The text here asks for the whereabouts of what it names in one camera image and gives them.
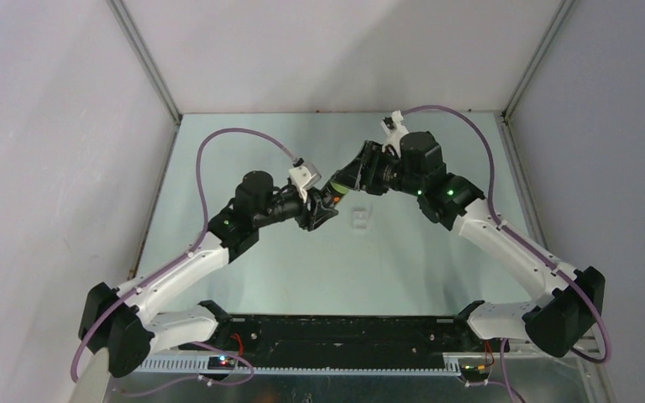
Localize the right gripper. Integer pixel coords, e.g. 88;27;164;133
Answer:
332;140;424;197

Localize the green pill bottle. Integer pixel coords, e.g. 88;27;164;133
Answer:
320;180;349;209

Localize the purple cable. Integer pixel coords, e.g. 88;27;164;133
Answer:
70;128;302;385
400;105;613;365

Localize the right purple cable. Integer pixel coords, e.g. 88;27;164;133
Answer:
400;105;613;365

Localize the electronics board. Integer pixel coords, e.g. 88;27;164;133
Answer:
459;364;489;374
207;355;239;371

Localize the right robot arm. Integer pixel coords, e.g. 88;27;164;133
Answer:
330;132;606;358

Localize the left electronics board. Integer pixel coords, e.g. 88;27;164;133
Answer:
207;355;239;371

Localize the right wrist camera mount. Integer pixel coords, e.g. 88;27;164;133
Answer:
380;110;409;157

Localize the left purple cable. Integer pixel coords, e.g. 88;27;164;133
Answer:
70;128;302;385

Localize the white cable duct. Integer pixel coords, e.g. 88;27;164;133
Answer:
134;354;461;376

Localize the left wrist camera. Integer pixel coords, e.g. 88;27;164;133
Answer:
288;158;321;203

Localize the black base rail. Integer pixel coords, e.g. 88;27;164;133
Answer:
208;315;484;370

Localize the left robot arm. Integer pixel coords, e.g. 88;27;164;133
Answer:
79;165;349;379

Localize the right electronics board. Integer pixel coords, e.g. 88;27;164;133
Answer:
459;364;489;374

